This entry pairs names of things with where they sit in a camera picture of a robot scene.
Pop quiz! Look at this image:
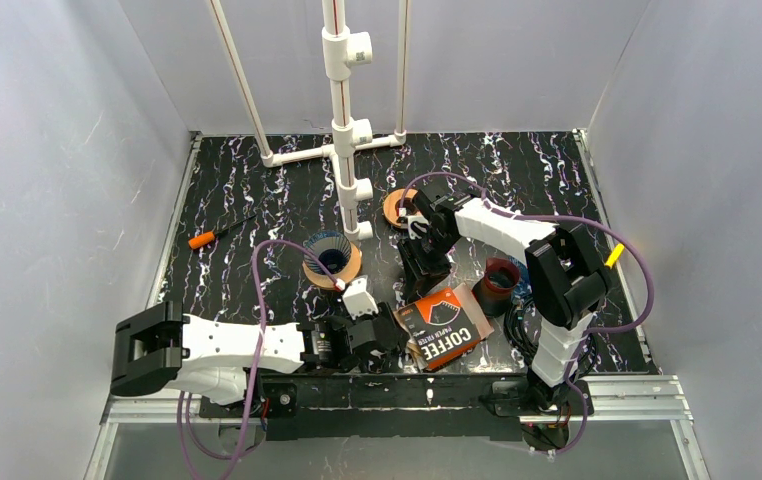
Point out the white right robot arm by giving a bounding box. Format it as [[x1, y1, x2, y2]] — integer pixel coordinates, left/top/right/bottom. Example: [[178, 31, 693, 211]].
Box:
[[397, 185, 613, 399]]

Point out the yellow marker pen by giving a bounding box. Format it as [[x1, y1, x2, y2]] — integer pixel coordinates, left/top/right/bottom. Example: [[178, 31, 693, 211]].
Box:
[[604, 243, 625, 268]]

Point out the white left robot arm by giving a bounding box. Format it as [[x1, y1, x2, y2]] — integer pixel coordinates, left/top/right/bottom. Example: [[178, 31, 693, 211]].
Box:
[[110, 301, 409, 406]]

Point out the coiled black cable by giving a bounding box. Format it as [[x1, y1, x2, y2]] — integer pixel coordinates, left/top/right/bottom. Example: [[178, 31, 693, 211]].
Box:
[[501, 294, 594, 379]]

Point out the orange handled screwdriver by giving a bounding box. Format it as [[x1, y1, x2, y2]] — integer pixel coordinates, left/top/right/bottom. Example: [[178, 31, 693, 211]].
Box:
[[187, 214, 256, 250]]

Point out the orange coffee filter package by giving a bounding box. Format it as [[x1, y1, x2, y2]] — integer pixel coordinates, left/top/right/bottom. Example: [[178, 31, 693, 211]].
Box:
[[395, 283, 494, 372]]

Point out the white PVC pipe stand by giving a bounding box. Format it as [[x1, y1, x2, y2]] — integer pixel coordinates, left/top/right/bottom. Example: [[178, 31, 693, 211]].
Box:
[[207, 1, 411, 242]]

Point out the wooden ring dripper holder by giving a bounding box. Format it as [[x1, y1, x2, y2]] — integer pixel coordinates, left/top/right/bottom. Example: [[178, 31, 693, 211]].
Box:
[[302, 235, 362, 290]]

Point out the blue glass dripper cone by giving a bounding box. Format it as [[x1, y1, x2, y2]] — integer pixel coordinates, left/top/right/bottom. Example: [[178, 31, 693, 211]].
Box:
[[303, 230, 352, 275]]

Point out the red and black carafe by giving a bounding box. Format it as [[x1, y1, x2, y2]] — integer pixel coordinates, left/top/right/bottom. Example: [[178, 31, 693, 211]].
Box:
[[472, 257, 519, 318]]

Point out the aluminium frame rail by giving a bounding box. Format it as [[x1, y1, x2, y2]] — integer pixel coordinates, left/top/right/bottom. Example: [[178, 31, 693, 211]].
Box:
[[87, 374, 709, 479]]

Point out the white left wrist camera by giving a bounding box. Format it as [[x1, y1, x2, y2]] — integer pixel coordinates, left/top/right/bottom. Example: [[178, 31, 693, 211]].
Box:
[[342, 275, 379, 320]]

